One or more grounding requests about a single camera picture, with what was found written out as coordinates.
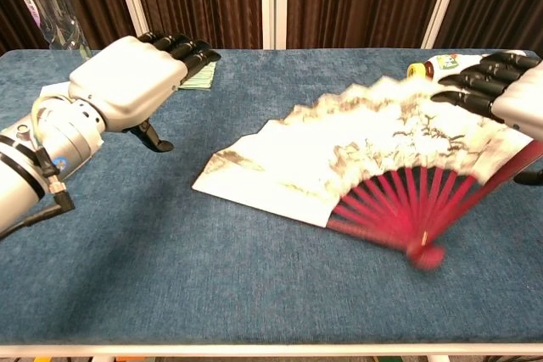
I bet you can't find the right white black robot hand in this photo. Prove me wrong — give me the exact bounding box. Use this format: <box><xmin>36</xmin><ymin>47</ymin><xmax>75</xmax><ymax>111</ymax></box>
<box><xmin>430</xmin><ymin>51</ymin><xmax>543</xmax><ymax>187</ymax></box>

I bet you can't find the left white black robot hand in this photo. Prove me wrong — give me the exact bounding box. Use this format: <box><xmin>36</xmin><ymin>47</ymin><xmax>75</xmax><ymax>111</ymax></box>
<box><xmin>67</xmin><ymin>31</ymin><xmax>222</xmax><ymax>153</ymax></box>

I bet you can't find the red ribbed paper folding fan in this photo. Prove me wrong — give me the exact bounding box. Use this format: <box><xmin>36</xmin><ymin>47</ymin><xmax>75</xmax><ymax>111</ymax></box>
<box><xmin>191</xmin><ymin>75</ymin><xmax>536</xmax><ymax>270</ymax></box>

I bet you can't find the mint green hand brush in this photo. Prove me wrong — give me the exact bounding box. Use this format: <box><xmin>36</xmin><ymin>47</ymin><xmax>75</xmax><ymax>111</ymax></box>
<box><xmin>177</xmin><ymin>60</ymin><xmax>218</xmax><ymax>92</ymax></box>

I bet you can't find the white drink bottle yellow cap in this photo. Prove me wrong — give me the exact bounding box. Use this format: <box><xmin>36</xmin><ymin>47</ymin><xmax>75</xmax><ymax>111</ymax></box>
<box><xmin>406</xmin><ymin>53</ymin><xmax>489</xmax><ymax>81</ymax></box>

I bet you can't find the clear plastic water bottle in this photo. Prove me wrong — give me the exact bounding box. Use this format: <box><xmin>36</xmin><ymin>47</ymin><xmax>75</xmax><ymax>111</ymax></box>
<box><xmin>10</xmin><ymin>0</ymin><xmax>92</xmax><ymax>60</ymax></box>

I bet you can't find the blue table mat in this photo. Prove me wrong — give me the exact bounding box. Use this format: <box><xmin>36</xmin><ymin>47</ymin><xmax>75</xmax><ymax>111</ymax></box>
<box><xmin>0</xmin><ymin>48</ymin><xmax>543</xmax><ymax>346</ymax></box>

